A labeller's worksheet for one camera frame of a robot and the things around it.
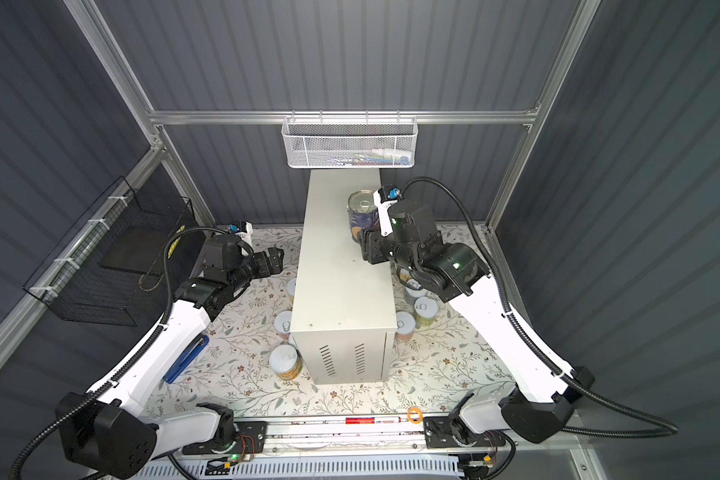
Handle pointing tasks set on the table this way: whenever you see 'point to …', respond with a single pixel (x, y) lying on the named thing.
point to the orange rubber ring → (420, 415)
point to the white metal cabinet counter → (344, 308)
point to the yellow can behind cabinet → (291, 289)
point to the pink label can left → (282, 324)
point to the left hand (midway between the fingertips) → (268, 253)
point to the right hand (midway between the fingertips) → (371, 234)
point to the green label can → (425, 311)
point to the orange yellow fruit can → (285, 361)
